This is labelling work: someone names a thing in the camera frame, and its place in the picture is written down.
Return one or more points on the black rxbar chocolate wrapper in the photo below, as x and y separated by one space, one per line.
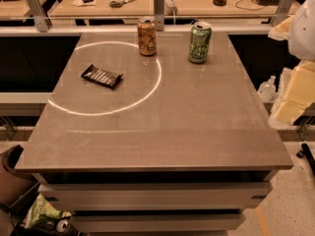
101 77

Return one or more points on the right metal bracket post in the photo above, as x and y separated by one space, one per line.
281 12

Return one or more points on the clear plastic bottle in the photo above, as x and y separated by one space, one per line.
267 89

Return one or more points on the brown soda can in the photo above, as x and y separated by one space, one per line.
147 36

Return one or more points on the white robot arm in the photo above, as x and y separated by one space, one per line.
301 43

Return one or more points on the white power strip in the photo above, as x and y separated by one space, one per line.
170 7

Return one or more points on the upper white drawer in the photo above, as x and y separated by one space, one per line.
158 196

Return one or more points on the brown bin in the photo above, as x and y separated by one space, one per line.
16 189

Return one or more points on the left metal bracket post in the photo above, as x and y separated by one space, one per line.
41 20

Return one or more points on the middle metal bracket post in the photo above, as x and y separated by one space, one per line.
159 14

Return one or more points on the scissors on back desk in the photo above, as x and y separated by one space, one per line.
118 4

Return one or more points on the green snack bag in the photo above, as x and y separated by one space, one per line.
44 215

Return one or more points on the metal bracket post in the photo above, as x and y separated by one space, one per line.
159 14
41 20
281 12

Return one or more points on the lower white drawer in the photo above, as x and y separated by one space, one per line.
158 223

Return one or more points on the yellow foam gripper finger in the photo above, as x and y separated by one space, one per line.
296 93
281 31

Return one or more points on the black caster leg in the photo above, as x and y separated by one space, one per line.
306 152

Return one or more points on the green soda can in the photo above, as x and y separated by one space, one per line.
199 42

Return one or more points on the white drawer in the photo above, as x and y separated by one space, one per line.
158 223
158 196

